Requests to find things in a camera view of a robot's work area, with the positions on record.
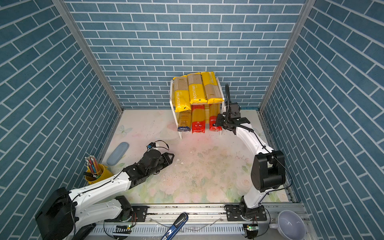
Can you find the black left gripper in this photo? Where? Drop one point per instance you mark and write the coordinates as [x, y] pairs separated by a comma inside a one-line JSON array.
[[167, 161]]

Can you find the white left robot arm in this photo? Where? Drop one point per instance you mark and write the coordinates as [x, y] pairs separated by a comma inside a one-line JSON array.
[[67, 211]]

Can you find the grey-blue glasses case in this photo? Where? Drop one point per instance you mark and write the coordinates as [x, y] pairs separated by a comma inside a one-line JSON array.
[[117, 154]]

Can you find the blue moli pasta bag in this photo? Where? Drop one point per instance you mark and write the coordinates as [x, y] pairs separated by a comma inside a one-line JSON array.
[[184, 121]]

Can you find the white bowl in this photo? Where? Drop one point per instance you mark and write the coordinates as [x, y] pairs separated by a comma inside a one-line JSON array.
[[290, 225]]

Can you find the yellow pencil cup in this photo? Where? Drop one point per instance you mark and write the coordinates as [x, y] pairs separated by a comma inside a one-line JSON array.
[[95, 172]]

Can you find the wooden two-tier shelf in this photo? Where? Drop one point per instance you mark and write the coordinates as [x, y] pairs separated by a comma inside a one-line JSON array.
[[222, 106]]

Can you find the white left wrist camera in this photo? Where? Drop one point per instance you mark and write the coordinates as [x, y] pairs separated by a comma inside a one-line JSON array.
[[151, 146]]

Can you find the aluminium mounting rail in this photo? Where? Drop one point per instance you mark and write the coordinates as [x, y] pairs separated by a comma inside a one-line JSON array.
[[197, 219]]

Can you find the blue black handheld tool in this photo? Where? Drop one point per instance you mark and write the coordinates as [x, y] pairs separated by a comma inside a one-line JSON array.
[[176, 226]]

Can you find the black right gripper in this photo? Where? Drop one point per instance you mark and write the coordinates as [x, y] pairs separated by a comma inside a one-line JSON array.
[[219, 117]]

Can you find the red spaghetti bag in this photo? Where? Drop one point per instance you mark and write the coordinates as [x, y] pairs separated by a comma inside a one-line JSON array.
[[214, 111], [198, 119]]

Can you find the yellow pastatime bag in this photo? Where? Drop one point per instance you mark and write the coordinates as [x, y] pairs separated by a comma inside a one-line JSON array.
[[212, 89], [196, 89], [181, 94]]

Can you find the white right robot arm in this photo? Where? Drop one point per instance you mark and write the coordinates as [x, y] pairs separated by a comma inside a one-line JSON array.
[[268, 171]]

